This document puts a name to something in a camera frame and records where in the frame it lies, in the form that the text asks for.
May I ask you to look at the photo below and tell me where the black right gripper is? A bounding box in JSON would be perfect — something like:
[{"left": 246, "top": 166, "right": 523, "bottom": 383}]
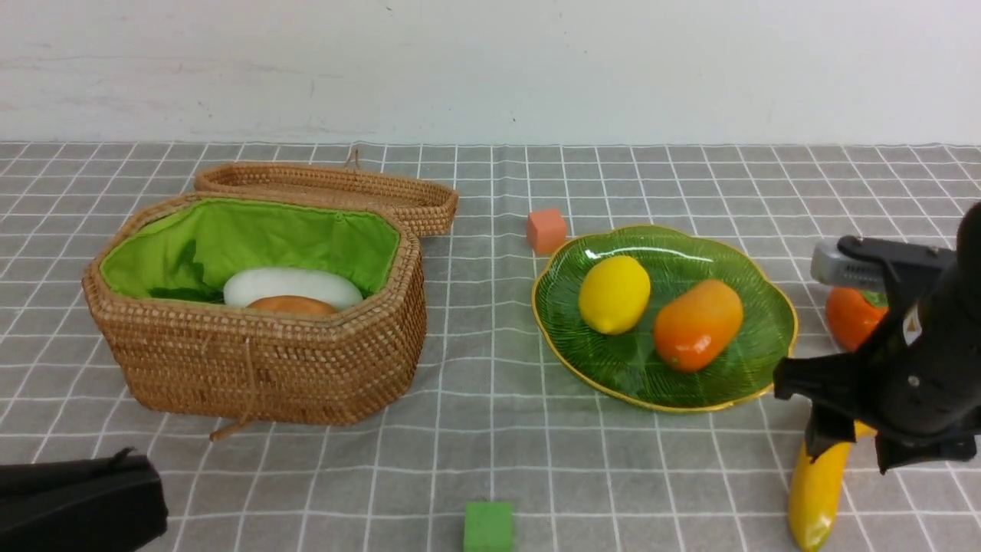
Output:
[{"left": 772, "top": 204, "right": 980, "bottom": 475}]

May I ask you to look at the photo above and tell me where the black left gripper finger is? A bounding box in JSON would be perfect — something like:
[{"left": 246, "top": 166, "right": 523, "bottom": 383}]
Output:
[{"left": 1, "top": 447, "right": 169, "bottom": 551}]

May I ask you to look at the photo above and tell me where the yellow banana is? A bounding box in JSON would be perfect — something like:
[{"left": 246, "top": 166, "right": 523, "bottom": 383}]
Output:
[{"left": 787, "top": 442, "right": 854, "bottom": 551}]

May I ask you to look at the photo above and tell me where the orange persimmon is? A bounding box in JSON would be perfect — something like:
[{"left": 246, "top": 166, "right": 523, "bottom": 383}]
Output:
[{"left": 825, "top": 287, "right": 887, "bottom": 352}]

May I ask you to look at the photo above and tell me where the orange mango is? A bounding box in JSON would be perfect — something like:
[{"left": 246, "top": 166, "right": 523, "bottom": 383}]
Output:
[{"left": 652, "top": 279, "right": 745, "bottom": 373}]

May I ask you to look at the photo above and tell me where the white radish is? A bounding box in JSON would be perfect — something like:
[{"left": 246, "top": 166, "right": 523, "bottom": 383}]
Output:
[{"left": 223, "top": 267, "right": 365, "bottom": 310}]

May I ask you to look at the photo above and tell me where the brown potato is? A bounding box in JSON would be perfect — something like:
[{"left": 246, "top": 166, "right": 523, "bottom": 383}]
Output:
[{"left": 248, "top": 296, "right": 337, "bottom": 317}]

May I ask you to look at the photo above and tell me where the yellow lemon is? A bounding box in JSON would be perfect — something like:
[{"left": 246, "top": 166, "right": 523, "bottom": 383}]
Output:
[{"left": 578, "top": 255, "right": 651, "bottom": 335}]

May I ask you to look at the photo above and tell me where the woven wicker basket green lining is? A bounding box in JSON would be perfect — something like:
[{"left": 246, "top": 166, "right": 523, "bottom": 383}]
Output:
[{"left": 81, "top": 192, "right": 427, "bottom": 440}]

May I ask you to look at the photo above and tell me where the green leaf glass plate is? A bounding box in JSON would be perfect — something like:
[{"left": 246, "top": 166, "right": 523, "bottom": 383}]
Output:
[{"left": 530, "top": 225, "right": 799, "bottom": 412}]

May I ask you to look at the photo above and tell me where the orange foam cube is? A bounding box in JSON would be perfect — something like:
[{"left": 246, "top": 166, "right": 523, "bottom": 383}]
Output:
[{"left": 526, "top": 209, "right": 568, "bottom": 256}]

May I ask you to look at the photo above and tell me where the green foam cube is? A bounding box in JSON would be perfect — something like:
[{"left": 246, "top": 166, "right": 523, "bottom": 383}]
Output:
[{"left": 463, "top": 501, "right": 514, "bottom": 552}]

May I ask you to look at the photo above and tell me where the woven wicker basket lid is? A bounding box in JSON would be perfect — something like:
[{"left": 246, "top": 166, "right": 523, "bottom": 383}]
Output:
[{"left": 194, "top": 153, "right": 459, "bottom": 235}]

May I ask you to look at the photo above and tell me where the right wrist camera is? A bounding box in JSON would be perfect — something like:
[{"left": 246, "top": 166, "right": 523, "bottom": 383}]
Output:
[{"left": 810, "top": 235, "right": 956, "bottom": 296}]

